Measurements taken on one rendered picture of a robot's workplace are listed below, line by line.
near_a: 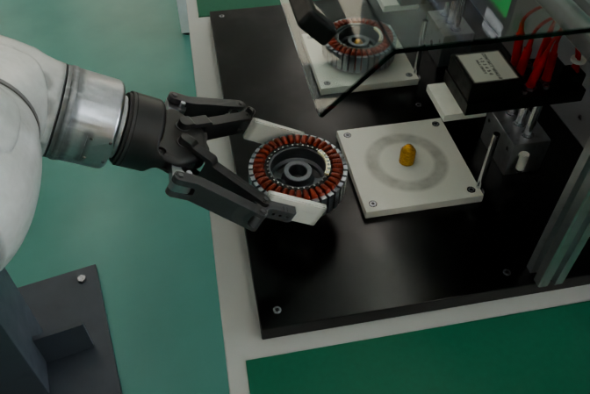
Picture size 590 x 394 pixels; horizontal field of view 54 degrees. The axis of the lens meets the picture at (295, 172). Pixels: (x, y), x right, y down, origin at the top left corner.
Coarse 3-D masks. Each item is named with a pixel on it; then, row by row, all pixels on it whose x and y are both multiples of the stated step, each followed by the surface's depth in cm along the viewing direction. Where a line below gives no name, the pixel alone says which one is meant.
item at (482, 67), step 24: (456, 72) 68; (480, 72) 66; (504, 72) 66; (528, 72) 70; (432, 96) 70; (456, 96) 69; (480, 96) 66; (504, 96) 66; (528, 96) 67; (552, 96) 67; (576, 96) 68
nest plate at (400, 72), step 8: (400, 56) 92; (392, 64) 91; (400, 64) 91; (408, 64) 91; (376, 72) 89; (384, 72) 89; (392, 72) 89; (400, 72) 89; (408, 72) 89; (368, 80) 88; (376, 80) 88; (384, 80) 88; (392, 80) 88; (400, 80) 88; (408, 80) 88; (416, 80) 88; (360, 88) 88; (368, 88) 88; (376, 88) 88; (384, 88) 88
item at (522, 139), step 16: (496, 112) 76; (528, 112) 76; (496, 128) 76; (512, 128) 74; (512, 144) 72; (528, 144) 72; (544, 144) 73; (496, 160) 77; (512, 160) 74; (528, 160) 74
